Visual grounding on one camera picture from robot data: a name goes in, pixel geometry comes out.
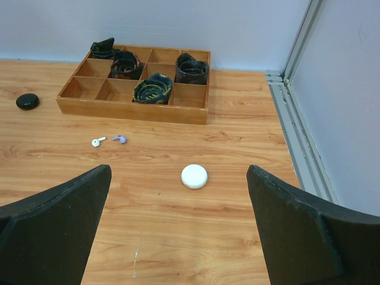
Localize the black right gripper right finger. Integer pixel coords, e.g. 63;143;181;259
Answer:
246;165;379;284

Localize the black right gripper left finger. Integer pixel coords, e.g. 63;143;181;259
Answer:
1;164;112;284

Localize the purple earbud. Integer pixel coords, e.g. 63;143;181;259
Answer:
112;135;127;144

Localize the white round charging case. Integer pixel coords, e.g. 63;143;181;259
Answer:
180;164;208;189

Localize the black round charging case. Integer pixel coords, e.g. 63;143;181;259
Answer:
15;93;40;110

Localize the white earbud near tray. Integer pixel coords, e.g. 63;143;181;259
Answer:
91;137;107;148

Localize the rolled blue yellow tie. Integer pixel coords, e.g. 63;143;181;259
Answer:
132;72;173;105

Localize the wooden divided tray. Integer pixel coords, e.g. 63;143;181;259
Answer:
56;43;211;125

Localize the rolled dark tie back-left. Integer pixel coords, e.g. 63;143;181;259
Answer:
90;37;117;59

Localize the rolled dark tie right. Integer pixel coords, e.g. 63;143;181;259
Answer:
175;53;210;85

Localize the aluminium frame rail right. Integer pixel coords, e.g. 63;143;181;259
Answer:
265;1;339;204

